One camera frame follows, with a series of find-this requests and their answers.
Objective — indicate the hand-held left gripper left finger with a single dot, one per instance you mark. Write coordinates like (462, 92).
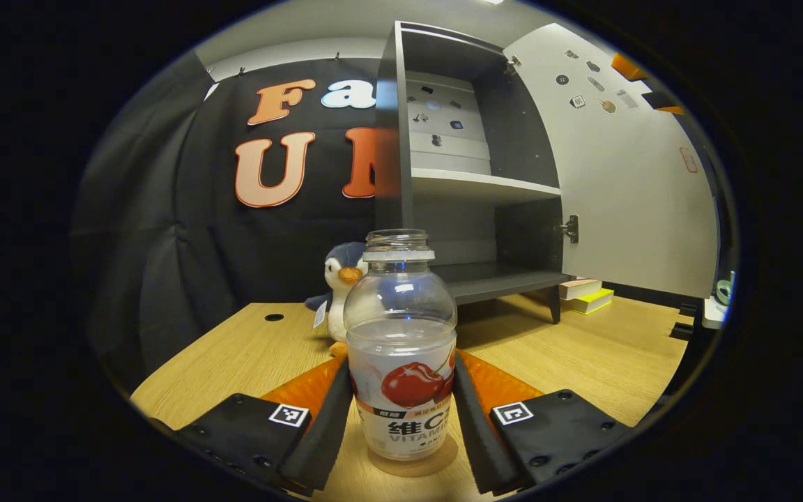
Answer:
(325, 432)

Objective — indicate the black backdrop cloth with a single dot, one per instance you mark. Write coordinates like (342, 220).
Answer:
(164, 244)

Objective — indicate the yellow book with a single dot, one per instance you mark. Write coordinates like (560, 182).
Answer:
(593, 302)

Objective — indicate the grey cabinet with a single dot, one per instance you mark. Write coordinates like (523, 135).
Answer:
(391, 139)

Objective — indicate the red book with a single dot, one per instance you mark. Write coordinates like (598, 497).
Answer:
(579, 287)

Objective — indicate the white cabinet door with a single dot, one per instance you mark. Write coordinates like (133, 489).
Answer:
(638, 195)

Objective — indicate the small black device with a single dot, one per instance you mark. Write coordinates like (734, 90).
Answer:
(682, 330)

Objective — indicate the penguin plush toy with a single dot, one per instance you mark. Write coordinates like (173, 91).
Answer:
(339, 272)

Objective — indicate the clear bottle red label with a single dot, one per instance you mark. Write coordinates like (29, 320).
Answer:
(401, 348)

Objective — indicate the black table grommet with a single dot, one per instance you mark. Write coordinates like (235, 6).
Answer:
(274, 317)

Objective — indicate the white object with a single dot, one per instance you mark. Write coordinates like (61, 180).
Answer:
(714, 314)

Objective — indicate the metal door hinge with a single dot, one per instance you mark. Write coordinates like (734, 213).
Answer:
(513, 65)
(570, 229)

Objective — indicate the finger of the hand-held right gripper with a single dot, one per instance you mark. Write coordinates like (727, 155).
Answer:
(630, 67)
(663, 102)

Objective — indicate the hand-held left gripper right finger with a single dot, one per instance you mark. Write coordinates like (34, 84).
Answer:
(475, 432)

